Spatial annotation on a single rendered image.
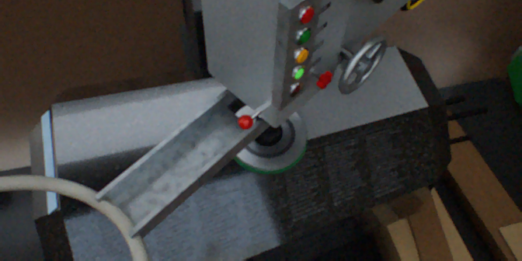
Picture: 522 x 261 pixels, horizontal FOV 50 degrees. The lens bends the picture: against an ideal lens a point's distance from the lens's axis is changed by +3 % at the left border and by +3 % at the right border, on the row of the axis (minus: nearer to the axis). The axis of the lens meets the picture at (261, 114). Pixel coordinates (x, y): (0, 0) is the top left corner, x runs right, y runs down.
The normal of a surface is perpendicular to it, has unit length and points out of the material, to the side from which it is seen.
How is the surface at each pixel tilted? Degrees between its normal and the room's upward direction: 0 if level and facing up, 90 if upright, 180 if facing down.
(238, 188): 45
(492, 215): 0
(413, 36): 0
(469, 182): 0
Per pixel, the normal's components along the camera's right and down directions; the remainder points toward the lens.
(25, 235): 0.02, -0.55
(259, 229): 0.24, 0.18
